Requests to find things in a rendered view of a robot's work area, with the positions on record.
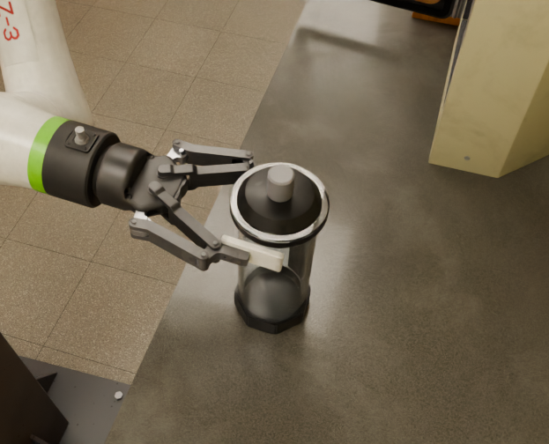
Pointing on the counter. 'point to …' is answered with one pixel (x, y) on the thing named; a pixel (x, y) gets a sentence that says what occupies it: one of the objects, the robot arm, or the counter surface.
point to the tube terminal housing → (507, 88)
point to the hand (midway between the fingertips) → (274, 221)
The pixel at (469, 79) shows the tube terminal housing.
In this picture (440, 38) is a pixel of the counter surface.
